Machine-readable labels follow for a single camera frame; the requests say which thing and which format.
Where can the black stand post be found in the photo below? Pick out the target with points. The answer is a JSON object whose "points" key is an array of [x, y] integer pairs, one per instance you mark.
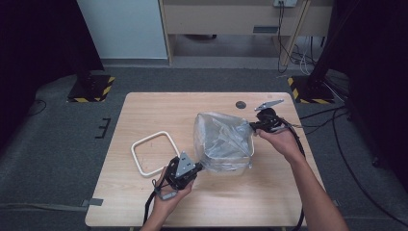
{"points": [[320, 67]]}

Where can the black stand foot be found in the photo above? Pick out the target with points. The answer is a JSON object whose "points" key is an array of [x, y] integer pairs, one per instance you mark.
{"points": [[378, 162]]}

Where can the grey plastic bag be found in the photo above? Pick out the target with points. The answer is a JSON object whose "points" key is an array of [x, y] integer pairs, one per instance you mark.
{"points": [[221, 134]]}

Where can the black yellow striped stand base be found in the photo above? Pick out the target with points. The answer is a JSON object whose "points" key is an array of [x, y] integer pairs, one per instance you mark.
{"points": [[93, 91], [309, 93]]}

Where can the white cabinet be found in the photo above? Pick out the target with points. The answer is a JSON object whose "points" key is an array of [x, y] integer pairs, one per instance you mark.
{"points": [[122, 29]]}

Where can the light wooden desk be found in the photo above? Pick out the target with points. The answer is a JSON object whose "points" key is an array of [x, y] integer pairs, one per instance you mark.
{"points": [[224, 19]]}

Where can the grey tape strip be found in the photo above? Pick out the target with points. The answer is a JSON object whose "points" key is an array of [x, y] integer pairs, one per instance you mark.
{"points": [[93, 202], [336, 203]]}

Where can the grey power strip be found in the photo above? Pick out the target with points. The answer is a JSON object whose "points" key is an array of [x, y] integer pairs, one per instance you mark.
{"points": [[285, 2]]}

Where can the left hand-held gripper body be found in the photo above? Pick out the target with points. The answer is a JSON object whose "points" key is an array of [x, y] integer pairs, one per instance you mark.
{"points": [[185, 165]]}

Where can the black curtain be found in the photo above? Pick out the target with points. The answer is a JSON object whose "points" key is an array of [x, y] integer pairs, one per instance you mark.
{"points": [[378, 64], [32, 48]]}

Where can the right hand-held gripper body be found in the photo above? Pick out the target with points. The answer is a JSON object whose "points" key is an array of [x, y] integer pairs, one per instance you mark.
{"points": [[269, 120]]}

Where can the person's left hand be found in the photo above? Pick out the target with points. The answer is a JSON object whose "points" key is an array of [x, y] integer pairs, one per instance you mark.
{"points": [[166, 207]]}

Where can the white square bin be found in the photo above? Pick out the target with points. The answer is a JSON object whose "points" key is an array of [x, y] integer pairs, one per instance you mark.
{"points": [[224, 168]]}

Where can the person's right hand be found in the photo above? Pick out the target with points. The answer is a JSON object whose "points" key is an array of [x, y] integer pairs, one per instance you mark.
{"points": [[285, 144]]}

